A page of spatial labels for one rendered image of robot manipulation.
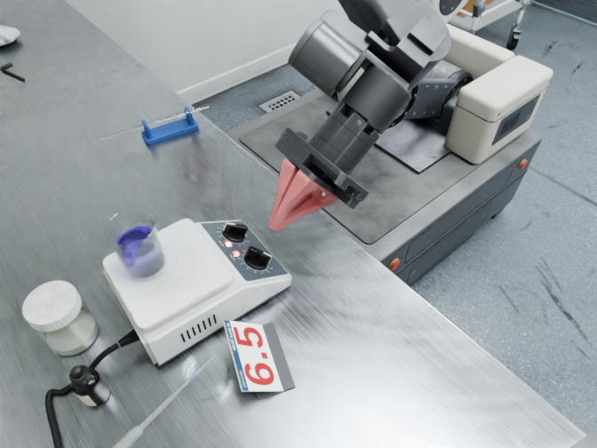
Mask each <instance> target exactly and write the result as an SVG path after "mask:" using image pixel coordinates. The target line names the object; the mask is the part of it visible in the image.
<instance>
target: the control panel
mask: <svg viewBox="0 0 597 448"><path fill-rule="evenodd" d="M227 222H232V223H237V224H243V225H245V223H244V222H243V221H242V220H239V221H225V222H211V223H201V225H202V226H203V228H204V229H205V230H206V232H207V233H208V234H209V236H210V237H211V238H212V240H213V241H214V242H215V243H216V245H217V246H218V247H219V249H220V250H221V251H222V252H223V253H224V254H225V255H226V256H227V258H228V259H229V260H230V262H231V263H232V264H233V265H234V267H235V268H236V270H237V271H238V272H239V273H240V275H241V276H242V277H243V279H244V280H245V281H253V280H259V279H263V278H268V277H273V276H282V275H287V274H289V273H288V272H287V271H286V270H285V269H284V267H283V266H282V265H281V264H280V263H279V262H278V260H277V259H276V258H275V257H274V256H273V255H272V254H271V252H270V251H269V250H268V249H267V248H266V247H265V246H264V245H263V244H262V243H261V242H260V241H259V240H258V238H257V237H256V236H255V235H254V234H253V233H252V232H251V230H250V229H249V228H248V230H247V232H246V234H245V238H244V240H243V241H242V242H241V243H235V242H232V241H229V240H228V239H226V238H225V237H224V236H223V234H222V230H223V228H224V227H225V225H226V223H227ZM226 242H229V243H231V246H228V245H226ZM249 246H254V247H256V248H258V249H260V250H261V251H263V252H266V253H268V254H270V255H271V256H272V259H271V260H270V262H269V264H268V265H267V268H265V269H263V270H257V269H254V268H251V267H250V266H248V265H247V264H246V263H245V261H244V256H245V254H246V252H247V250H248V248H249ZM234 252H239V256H236V255H234Z"/></svg>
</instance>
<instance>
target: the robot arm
mask: <svg viewBox="0 0 597 448"><path fill-rule="evenodd" d="M338 1H339V3H340V5H341V6H342V8H343V10H344V11H345V13H346V16H347V17H348V19H349V20H348V19H347V18H345V17H344V16H342V15H341V14H340V13H338V12H336V11H333V10H329V11H327V12H326V13H325V14H324V15H323V16H322V17H319V18H318V19H316V20H315V21H314V22H313V23H312V24H311V25H310V26H309V28H308V29H307V30H306V32H305V33H304V34H303V36H302V37H301V38H300V39H299V40H298V42H297V44H296V45H295V47H294V49H293V50H292V52H291V55H290V57H289V59H288V63H289V64H290V65H291V66H292V67H294V68H295V69H296V70H297V71H298V72H299V73H300V74H301V75H303V76H304V77H305V78H307V79H308V80H309V81H310V82H311V83H313V84H314V85H315V86H317V87H318V88H319V89H320V90H321V91H323V92H324V93H325V94H327V95H328V96H329V97H330V96H331V95H332V94H333V93H334V92H335V91H337V92H338V93H341V92H342V91H343V90H344V89H345V87H346V86H347V85H348V83H349V82H350V81H351V80H352V78H353V77H354V76H355V74H356V73H357V72H358V70H359V69H360V68H362V69H363V70H364V71H363V73H362V74H361V76H360V77H359V78H358V79H357V81H356V82H355V83H354V85H353V86H352V87H351V89H350V90H349V91H348V92H347V94H346V95H345V97H344V98H343V99H342V100H341V102H340V103H339V104H338V105H337V106H336V107H335V109H334V110H333V111H332V112H331V114H330V115H329V117H328V118H327V119H326V120H325V122H324V123H323V124H322V126H321V127H320V128H319V130H318V131H317V132H316V133H315V135H314V136H313V138H312V139H311V140H310V141H309V142H307V141H306V140H304V139H303V138H302V137H300V136H299V135H298V134H297V133H295V132H294V131H293V130H292V129H291V128H289V127H288V126H287V127H286V128H285V130H284V131H283V133H282V134H281V135H280V136H281V138H280V139H279V140H278V141H277V142H276V143H275V147H276V148H278V149H279V150H280V151H281V152H282V153H283V154H284V155H285V156H287V157H288V158H289V159H290V160H289V159H287V158H285V159H284V160H283V162H282V166H281V172H280V178H279V183H278V189H277V194H276V199H275V205H274V208H273V211H272V214H271V217H270V221H269V223H268V226H269V227H270V228H271V229H272V230H274V231H280V230H281V229H283V228H285V227H287V226H288V225H290V224H291V223H292V222H294V221H296V220H298V219H300V218H301V217H303V216H305V215H308V214H309V213H312V212H315V211H318V210H320V209H322V208H324V207H326V206H328V205H331V204H334V203H336V202H337V200H338V199H340V200H341V201H342V202H343V203H344V204H346V205H347V206H348V207H350V208H352V209H354V208H355V207H356V205H358V204H359V203H360V202H362V201H363V200H364V199H365V198H366V196H367V195H368V194H369V193H370V192H368V191H367V190H366V189H365V188H363V187H362V186H361V185H360V184H359V183H357V182H356V181H355V180H353V179H352V178H351V177H350V176H349V174H350V173H351V172H352V170H353V169H354V168H355V167H356V165H358V164H359V163H360V161H361V160H362V159H363V158H364V156H365V155H366V154H367V153H368V151H369V150H370V149H371V147H372V146H373V145H374V144H375V142H376V141H377V140H378V139H379V134H383V132H384V131H385V130H386V129H387V127H388V126H389V125H390V124H391V123H392V122H393V120H395V118H396V117H397V116H398V115H399V113H400V112H401V111H402V109H403V108H404V107H405V106H406V105H407V103H408V102H409V101H410V99H411V96H410V94H409V93H408V90H410V89H412V88H414V87H416V86H417V85H418V84H419V83H420V82H421V81H422V80H423V79H424V77H425V76H426V75H427V74H428V73H429V72H430V71H431V70H432V69H433V68H434V67H435V66H436V65H437V64H438V63H439V62H440V61H441V60H442V59H443V58H444V57H445V56H446V55H447V53H448V52H449V50H450V46H451V36H450V31H449V29H448V28H447V26H446V24H445V23H444V22H443V20H442V18H441V17H440V15H439V14H438V13H437V11H436V10H435V9H434V8H433V6H432V5H431V3H430V2H429V0H421V1H420V0H338Z"/></svg>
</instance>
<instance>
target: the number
mask: <svg viewBox="0 0 597 448"><path fill-rule="evenodd" d="M230 324H231V327H232V331H233V334H234V337H235V343H236V346H237V349H238V353H239V357H240V359H241V363H242V366H243V372H244V375H245V379H246V381H247V385H248V388H279V387H278V384H277V381H276V378H275V374H274V371H273V367H272V365H271V362H270V359H269V356H268V353H267V349H266V346H265V342H264V340H263V337H262V334H261V331H260V329H259V326H256V325H249V324H236V323H230Z"/></svg>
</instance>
